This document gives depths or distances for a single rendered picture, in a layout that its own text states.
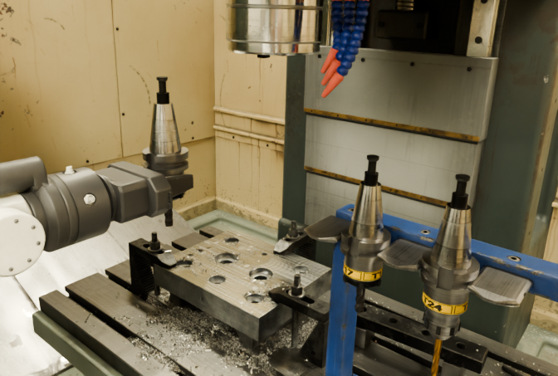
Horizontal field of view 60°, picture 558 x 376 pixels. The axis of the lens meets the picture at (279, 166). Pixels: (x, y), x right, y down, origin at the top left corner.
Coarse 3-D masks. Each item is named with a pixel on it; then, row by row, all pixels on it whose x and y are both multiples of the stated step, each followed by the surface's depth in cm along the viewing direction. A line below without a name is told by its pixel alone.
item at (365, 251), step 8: (344, 232) 62; (384, 232) 63; (344, 240) 62; (352, 240) 61; (360, 240) 60; (376, 240) 60; (384, 240) 61; (344, 248) 62; (352, 248) 62; (360, 248) 60; (368, 248) 60; (376, 248) 60; (384, 248) 60; (360, 256) 60; (368, 256) 60; (376, 256) 60
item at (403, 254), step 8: (400, 240) 63; (408, 240) 63; (392, 248) 60; (400, 248) 60; (408, 248) 60; (416, 248) 61; (424, 248) 61; (432, 248) 61; (384, 256) 58; (392, 256) 58; (400, 256) 58; (408, 256) 58; (416, 256) 58; (392, 264) 57; (400, 264) 57; (408, 264) 57; (416, 264) 57
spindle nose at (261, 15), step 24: (240, 0) 74; (264, 0) 72; (288, 0) 72; (312, 0) 75; (240, 24) 75; (264, 24) 73; (288, 24) 73; (312, 24) 76; (240, 48) 76; (264, 48) 74; (288, 48) 75; (312, 48) 77
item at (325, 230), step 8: (328, 216) 70; (312, 224) 67; (320, 224) 67; (328, 224) 67; (336, 224) 67; (344, 224) 67; (312, 232) 64; (320, 232) 64; (328, 232) 64; (336, 232) 64; (320, 240) 63; (328, 240) 63; (336, 240) 63
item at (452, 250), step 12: (444, 216) 54; (456, 216) 53; (468, 216) 53; (444, 228) 54; (456, 228) 53; (468, 228) 53; (444, 240) 54; (456, 240) 53; (468, 240) 54; (432, 252) 56; (444, 252) 54; (456, 252) 54; (468, 252) 54; (444, 264) 54; (456, 264) 54; (468, 264) 54
